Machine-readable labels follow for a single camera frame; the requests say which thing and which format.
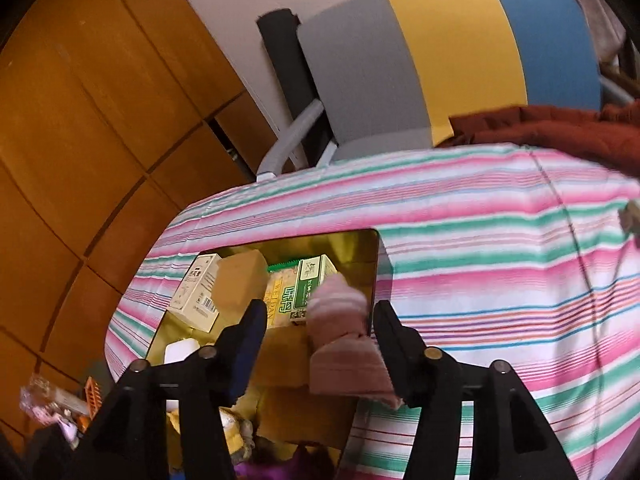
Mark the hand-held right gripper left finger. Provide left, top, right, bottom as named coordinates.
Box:
left=75, top=299, right=269, bottom=480

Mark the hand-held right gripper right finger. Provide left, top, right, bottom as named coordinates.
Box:
left=374, top=300, right=581, bottom=480

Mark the tan snack packet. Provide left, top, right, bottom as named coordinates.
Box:
left=256, top=384, right=360, bottom=455
left=261, top=329, right=317, bottom=390
left=211, top=249, right=272, bottom=322

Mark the pink sock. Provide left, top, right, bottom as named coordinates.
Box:
left=306, top=274, right=407, bottom=409

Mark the green-edged rice cracker packet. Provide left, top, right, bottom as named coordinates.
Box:
left=264, top=259, right=307, bottom=330

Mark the yellow snack packet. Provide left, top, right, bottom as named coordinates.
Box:
left=219, top=406, right=252, bottom=462

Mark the green and white box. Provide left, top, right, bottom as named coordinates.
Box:
left=289, top=254, right=340, bottom=322

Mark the gold tin container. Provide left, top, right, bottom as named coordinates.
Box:
left=147, top=229, right=382, bottom=480

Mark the purple snack packet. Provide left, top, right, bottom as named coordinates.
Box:
left=234, top=441, right=343, bottom=480

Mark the white cylindrical tube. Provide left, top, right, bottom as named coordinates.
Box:
left=164, top=338, right=202, bottom=367

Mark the white printed box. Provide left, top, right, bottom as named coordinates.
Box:
left=166, top=253, right=224, bottom=334

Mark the striped tablecloth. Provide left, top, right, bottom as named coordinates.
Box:
left=102, top=142, right=640, bottom=480

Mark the orange object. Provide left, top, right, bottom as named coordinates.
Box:
left=81, top=376, right=102, bottom=432

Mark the clear plastic packet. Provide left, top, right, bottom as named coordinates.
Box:
left=19, top=374, right=88, bottom=438

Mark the rust brown cloth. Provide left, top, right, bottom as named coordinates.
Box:
left=449, top=104, right=640, bottom=182

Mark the grey yellow blue chair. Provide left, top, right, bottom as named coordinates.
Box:
left=255, top=0, right=605, bottom=184

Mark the wooden cabinet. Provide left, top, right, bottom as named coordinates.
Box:
left=0, top=0, right=282, bottom=457

